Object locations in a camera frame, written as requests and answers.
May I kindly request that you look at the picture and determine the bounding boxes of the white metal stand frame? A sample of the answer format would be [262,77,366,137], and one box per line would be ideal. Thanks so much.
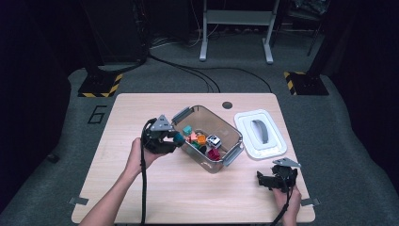
[199,0,280,65]

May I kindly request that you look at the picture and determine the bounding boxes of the maroon building block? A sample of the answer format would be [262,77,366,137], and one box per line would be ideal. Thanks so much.
[207,148,222,162]

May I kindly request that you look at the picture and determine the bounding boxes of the left hand-held gripper black cable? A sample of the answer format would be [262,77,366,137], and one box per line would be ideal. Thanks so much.
[139,117,158,226]

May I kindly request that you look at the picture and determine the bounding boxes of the black floor cable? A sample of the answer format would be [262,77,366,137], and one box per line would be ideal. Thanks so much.
[189,66,273,94]
[147,53,221,94]

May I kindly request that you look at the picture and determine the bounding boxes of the white lid with grey handle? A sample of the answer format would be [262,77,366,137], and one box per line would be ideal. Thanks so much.
[233,108,288,160]

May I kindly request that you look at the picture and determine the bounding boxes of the dark cabinet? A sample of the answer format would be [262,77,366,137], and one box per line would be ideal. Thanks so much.
[82,0,149,65]

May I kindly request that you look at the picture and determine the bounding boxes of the bundle of pale floor cables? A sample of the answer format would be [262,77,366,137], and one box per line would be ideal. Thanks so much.
[150,29,205,49]

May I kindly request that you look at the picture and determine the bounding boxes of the person's left hand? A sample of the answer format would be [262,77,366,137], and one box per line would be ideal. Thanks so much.
[124,137,167,177]

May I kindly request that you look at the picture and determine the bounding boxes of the black yellow striped base plate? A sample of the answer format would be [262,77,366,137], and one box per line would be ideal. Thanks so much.
[283,71,330,96]
[77,73,124,98]

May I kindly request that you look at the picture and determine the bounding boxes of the person's right hand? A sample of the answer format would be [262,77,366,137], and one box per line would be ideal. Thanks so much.
[272,186,303,226]

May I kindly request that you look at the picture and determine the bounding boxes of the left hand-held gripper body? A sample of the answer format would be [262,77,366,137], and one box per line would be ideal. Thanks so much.
[142,114,177,154]

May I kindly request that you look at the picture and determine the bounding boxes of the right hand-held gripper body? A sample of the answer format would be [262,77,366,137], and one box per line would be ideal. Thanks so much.
[271,157,301,193]

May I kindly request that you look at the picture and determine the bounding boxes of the clear plastic storage box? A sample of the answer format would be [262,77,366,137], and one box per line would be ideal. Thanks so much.
[170,105,246,174]

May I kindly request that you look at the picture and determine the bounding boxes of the right hand-held gripper black cable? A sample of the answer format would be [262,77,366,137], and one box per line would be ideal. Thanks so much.
[271,175,295,226]

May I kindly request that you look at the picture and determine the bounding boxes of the hand-held gripper black cable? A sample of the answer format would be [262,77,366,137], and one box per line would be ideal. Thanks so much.
[271,175,295,226]
[139,117,158,226]

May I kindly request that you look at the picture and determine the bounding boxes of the white and grey toy car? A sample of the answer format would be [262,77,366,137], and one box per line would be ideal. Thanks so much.
[206,134,222,149]

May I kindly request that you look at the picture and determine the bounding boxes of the dark chair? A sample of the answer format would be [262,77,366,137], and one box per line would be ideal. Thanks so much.
[276,0,332,57]

